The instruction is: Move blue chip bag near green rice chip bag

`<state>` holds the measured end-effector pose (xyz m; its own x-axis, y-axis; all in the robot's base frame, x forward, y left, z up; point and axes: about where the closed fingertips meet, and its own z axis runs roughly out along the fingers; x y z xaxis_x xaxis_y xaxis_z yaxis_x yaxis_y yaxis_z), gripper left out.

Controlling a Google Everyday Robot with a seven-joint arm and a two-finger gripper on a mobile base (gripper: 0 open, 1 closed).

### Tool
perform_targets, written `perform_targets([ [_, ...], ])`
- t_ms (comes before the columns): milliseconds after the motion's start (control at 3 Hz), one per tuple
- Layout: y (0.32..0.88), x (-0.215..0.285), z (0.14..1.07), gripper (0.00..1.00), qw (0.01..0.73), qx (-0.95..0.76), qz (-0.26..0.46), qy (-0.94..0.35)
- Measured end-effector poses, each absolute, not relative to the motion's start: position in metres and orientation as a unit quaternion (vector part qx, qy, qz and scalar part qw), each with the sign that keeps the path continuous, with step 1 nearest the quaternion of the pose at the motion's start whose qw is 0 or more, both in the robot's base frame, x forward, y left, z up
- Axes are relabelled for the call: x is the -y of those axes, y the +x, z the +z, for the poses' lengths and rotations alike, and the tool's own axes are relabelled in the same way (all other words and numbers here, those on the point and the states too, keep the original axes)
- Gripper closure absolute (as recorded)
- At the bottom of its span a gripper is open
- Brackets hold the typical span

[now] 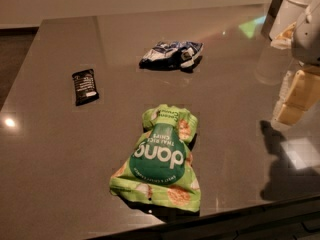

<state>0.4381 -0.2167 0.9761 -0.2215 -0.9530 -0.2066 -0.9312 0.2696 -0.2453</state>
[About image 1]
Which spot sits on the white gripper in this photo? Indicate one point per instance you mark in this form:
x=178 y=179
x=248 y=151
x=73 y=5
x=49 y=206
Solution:
x=307 y=39

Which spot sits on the green rice chip bag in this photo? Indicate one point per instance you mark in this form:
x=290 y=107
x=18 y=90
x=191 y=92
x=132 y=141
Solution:
x=159 y=170

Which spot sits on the black snack bar wrapper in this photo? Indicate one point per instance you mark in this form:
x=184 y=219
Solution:
x=85 y=87

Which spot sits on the blue chip bag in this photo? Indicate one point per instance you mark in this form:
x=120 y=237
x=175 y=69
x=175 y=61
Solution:
x=173 y=55

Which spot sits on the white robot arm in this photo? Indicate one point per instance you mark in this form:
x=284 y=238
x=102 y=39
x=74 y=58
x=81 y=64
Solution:
x=288 y=12

